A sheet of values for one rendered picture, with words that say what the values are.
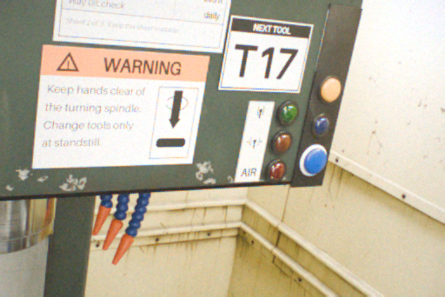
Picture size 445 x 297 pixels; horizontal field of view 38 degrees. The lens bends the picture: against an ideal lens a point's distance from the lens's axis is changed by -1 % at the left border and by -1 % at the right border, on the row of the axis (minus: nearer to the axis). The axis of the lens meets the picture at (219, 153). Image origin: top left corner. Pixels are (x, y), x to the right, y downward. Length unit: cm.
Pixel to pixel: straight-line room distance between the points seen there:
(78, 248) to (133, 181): 84
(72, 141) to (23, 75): 7
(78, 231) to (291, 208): 71
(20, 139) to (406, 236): 117
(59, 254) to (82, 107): 89
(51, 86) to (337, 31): 30
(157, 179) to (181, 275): 147
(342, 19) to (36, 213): 39
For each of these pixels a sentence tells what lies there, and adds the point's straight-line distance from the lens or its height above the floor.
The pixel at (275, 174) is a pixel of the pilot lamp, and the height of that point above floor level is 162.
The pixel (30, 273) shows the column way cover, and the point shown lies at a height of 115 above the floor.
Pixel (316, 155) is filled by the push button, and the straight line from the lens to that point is 70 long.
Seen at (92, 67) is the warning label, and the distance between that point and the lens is 55.
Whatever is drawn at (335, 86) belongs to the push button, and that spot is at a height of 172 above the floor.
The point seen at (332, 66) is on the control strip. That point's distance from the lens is 69.
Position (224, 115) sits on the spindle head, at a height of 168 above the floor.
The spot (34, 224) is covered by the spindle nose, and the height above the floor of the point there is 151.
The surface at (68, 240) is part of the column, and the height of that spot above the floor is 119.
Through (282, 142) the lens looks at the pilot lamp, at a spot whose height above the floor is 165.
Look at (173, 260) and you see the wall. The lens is 203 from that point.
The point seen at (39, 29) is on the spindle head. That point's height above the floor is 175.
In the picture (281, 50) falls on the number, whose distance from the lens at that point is 64.
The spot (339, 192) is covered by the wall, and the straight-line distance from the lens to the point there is 174.
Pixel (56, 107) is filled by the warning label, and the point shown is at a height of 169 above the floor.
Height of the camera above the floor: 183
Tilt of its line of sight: 17 degrees down
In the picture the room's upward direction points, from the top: 10 degrees clockwise
